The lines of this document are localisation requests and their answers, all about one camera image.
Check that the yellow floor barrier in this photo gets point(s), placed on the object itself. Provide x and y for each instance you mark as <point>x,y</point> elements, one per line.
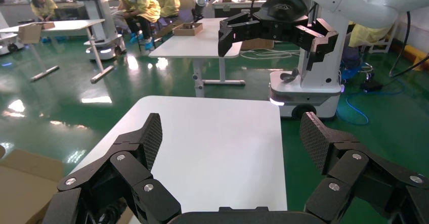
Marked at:
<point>414,53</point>

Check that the black power adapter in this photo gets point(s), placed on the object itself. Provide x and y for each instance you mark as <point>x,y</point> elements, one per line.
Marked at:
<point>371,86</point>

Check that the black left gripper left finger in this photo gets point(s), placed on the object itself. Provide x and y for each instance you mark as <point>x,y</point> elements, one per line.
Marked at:
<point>130,169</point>

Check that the white height-adjustable table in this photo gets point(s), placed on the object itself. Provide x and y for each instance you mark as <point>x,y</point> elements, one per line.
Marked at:
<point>197,41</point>
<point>67,25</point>

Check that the closed cardboard box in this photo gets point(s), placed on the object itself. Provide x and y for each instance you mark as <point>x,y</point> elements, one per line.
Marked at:
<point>256,44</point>

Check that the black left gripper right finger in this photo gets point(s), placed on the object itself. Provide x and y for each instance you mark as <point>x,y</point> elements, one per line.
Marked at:
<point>352,169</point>

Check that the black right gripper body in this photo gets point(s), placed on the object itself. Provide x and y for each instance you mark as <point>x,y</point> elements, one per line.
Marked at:
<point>285,4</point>

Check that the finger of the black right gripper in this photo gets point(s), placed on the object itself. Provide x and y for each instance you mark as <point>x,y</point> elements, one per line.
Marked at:
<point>234,28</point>
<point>318,38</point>

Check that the black and white desk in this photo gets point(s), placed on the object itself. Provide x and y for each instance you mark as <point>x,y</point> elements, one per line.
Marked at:
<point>231,11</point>

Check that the open cardboard box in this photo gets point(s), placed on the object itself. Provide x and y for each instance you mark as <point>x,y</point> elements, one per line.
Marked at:
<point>30,34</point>
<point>187,31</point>

